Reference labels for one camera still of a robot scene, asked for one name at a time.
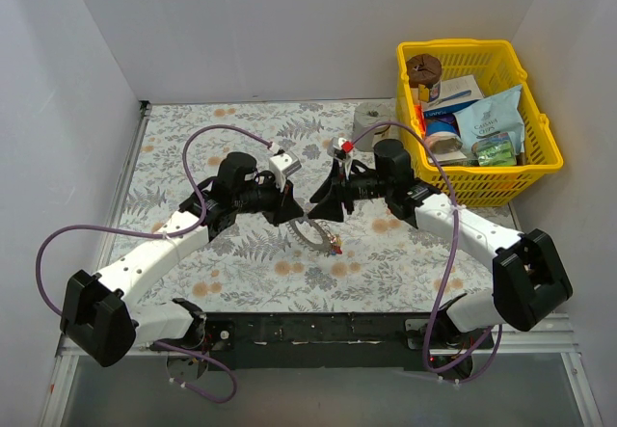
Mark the blue cassava chips bag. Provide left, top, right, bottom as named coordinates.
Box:
left=454, top=85, right=525, bottom=154

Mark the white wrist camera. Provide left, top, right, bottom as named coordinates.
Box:
left=269, top=152, right=302, bottom=192
left=327, top=137, right=354, bottom=161

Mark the large silver keyring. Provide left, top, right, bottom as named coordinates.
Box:
left=287, top=217, right=342, bottom=256

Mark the floral table mat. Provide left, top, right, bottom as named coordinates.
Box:
left=110, top=101, right=493, bottom=312

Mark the green snack packet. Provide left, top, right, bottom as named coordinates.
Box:
left=471, top=133, right=517, bottom=167

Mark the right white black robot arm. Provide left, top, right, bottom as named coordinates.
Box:
left=308, top=138, right=573, bottom=348

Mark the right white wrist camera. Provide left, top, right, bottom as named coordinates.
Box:
left=327, top=137, right=354, bottom=161

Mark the white blue box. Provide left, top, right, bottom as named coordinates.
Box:
left=425, top=74, right=484, bottom=109

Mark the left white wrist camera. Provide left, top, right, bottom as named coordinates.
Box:
left=269, top=152, right=302, bottom=192

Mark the red tagged key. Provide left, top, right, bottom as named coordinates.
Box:
left=331, top=237, right=342, bottom=255

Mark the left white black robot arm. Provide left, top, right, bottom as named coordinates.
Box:
left=61, top=151, right=304, bottom=367

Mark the brown lidded can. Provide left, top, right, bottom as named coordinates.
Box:
left=406, top=53, right=443, bottom=102

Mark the yellow plastic basket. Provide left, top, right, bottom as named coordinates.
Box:
left=396, top=39, right=563, bottom=207

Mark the aluminium frame rail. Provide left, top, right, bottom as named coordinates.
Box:
left=38, top=314, right=160, bottom=427

